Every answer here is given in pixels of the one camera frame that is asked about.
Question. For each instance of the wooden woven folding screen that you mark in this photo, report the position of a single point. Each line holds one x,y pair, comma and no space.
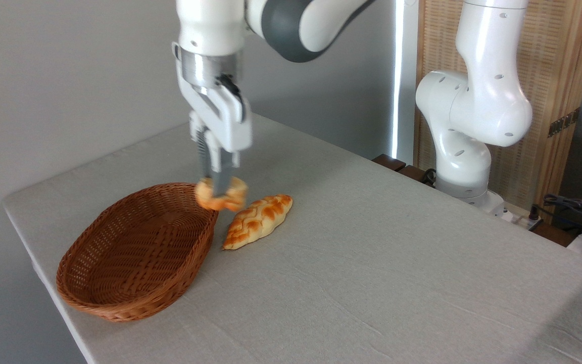
553,50

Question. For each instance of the round pale bread bun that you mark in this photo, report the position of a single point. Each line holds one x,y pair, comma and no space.
235,196

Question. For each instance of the brown wicker oval basket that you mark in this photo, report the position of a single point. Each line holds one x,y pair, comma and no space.
134,253

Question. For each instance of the dark metal screen hinge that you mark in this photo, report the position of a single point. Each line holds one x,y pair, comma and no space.
564,122

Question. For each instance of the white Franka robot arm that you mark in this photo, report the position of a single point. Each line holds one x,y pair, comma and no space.
473,101

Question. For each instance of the grey tablecloth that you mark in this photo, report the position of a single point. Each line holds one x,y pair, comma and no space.
397,278

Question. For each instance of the white power strip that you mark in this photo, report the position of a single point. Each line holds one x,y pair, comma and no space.
516,216

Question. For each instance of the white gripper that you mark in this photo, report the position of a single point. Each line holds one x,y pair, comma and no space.
230,121

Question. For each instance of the braided long bread loaf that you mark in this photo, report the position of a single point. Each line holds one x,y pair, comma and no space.
258,221

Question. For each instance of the white vertical frame post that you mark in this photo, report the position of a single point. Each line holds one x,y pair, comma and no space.
401,76

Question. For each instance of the dark brown wooden block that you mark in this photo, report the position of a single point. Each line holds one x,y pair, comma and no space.
414,173
389,162

